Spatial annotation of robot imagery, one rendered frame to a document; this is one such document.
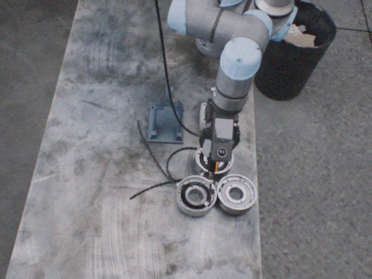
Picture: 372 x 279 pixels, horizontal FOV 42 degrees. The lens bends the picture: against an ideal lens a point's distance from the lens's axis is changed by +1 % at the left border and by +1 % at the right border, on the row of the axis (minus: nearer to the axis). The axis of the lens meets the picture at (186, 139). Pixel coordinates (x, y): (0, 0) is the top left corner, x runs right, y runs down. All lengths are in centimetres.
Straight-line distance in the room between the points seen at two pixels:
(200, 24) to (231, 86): 15
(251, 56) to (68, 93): 70
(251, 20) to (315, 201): 143
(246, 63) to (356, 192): 161
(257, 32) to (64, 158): 63
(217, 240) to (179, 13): 57
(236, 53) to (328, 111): 178
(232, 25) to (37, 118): 157
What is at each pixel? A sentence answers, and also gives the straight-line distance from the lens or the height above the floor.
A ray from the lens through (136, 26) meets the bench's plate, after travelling 169.
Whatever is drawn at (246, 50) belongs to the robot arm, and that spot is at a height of 129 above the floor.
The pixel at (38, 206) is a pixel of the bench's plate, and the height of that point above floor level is 80.
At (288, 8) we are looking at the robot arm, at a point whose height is 104.
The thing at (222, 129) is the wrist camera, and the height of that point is 109.
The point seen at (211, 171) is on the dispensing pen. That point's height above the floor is 92.
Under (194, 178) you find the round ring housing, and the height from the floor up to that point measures 83.
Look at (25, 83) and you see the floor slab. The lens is 260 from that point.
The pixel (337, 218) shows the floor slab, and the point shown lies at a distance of 236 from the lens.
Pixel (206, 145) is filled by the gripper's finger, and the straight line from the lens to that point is 117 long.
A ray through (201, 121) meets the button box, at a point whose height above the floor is 84.
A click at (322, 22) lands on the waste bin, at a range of 258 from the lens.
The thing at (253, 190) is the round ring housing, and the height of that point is 83.
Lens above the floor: 194
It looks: 55 degrees down
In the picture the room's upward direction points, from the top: 12 degrees clockwise
